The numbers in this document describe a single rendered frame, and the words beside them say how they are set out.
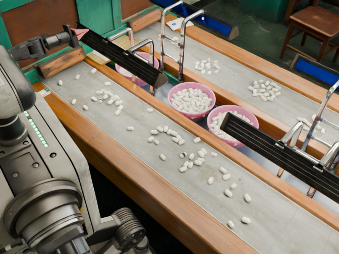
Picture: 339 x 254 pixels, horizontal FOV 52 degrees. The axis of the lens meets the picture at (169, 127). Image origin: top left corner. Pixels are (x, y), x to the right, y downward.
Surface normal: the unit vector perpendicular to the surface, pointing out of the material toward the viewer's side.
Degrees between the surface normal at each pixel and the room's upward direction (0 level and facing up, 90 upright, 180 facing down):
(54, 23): 90
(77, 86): 0
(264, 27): 0
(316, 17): 0
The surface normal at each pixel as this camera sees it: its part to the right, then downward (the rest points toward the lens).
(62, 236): 0.22, -0.44
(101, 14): 0.73, 0.50
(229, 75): 0.03, -0.69
